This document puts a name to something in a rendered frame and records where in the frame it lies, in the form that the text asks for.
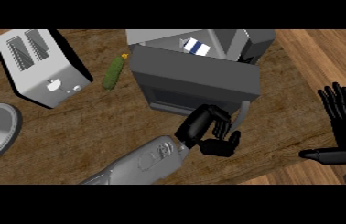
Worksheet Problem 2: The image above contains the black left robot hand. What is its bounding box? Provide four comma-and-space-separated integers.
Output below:
174, 103, 243, 158

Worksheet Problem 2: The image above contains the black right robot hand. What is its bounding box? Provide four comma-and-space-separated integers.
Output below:
298, 81, 346, 182

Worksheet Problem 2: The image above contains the dark grey microwave door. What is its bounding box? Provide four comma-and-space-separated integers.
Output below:
128, 43, 262, 134

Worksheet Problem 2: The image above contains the white blue milk carton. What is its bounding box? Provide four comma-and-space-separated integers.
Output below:
181, 37, 214, 56

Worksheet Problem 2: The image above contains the grey microwave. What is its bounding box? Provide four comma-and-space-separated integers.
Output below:
125, 29, 277, 66

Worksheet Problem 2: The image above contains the green cucumber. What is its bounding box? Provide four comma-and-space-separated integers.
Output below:
103, 53, 131, 91

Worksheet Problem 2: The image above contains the silver toaster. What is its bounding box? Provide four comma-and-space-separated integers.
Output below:
0, 29, 95, 110

